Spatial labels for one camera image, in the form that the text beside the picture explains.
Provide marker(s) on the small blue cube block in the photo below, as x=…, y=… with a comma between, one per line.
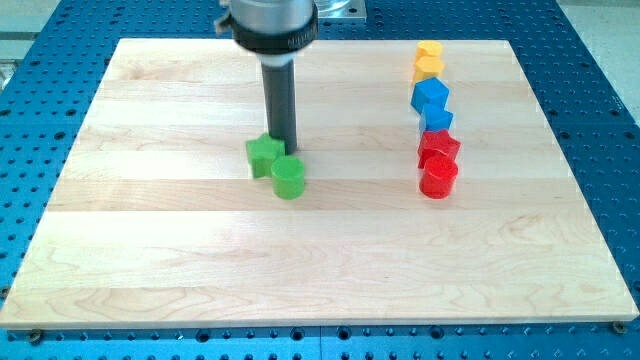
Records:
x=434, y=118

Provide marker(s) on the green star block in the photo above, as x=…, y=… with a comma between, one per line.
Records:
x=262, y=152

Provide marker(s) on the red cylinder block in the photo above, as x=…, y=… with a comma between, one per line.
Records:
x=438, y=178

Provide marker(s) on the light wooden board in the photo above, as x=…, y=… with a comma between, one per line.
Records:
x=156, y=221

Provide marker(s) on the red star block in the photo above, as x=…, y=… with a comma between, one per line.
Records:
x=437, y=143

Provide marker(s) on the silver metal mounting plate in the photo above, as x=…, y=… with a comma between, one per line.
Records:
x=342, y=11

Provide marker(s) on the yellow cylinder block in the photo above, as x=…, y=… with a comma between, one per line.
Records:
x=429, y=49

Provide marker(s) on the blue perforated metal table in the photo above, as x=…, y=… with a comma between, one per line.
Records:
x=49, y=94

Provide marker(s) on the large blue cube block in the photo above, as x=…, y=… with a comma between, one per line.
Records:
x=429, y=91

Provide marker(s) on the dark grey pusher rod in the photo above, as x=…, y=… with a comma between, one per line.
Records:
x=279, y=92

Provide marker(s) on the yellow hexagon block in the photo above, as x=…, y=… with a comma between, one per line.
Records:
x=426, y=68

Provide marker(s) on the green cylinder block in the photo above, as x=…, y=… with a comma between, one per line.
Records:
x=288, y=177

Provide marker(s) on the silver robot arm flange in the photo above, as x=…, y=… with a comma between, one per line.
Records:
x=274, y=30

